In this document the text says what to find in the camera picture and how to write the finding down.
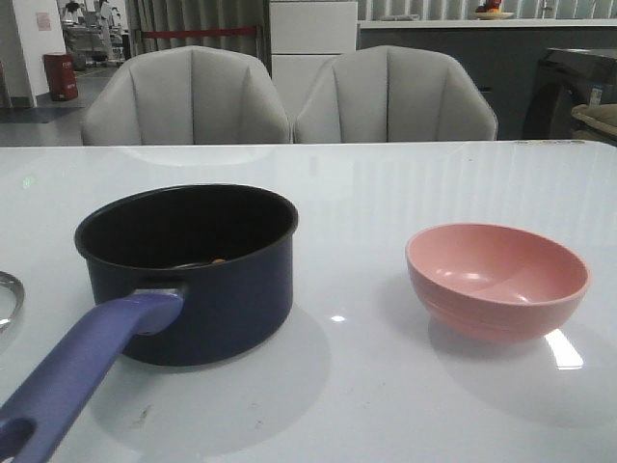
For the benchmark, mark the dark blue saucepan purple handle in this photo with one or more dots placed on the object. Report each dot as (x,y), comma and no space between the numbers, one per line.
(159,300)

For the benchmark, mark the pink plastic bowl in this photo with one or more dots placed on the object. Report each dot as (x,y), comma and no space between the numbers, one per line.
(495,283)

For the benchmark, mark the glass pot lid purple knob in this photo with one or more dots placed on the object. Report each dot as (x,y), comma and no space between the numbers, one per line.
(12,299)

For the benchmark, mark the right grey upholstered chair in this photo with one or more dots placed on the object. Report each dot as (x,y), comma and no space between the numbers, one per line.
(391,94)

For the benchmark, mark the grey upholstered chair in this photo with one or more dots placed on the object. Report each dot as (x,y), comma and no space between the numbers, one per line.
(191,95)
(391,94)

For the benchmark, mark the left grey upholstered chair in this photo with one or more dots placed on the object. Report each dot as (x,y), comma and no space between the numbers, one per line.
(191,95)

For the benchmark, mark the white cabinet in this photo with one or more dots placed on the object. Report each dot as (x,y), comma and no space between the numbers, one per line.
(303,36)

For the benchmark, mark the red barrier tape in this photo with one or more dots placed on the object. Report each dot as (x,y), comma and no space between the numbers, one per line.
(204,33)

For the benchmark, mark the fruit plate on counter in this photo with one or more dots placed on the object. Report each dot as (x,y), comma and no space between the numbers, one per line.
(491,10)

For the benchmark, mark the red bin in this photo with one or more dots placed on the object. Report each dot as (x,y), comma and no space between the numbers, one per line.
(60,76)

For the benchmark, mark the dark appliance at right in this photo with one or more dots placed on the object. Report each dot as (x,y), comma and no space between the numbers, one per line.
(564,79)

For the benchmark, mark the beige cushion at right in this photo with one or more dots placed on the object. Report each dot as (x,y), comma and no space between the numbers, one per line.
(595,123)

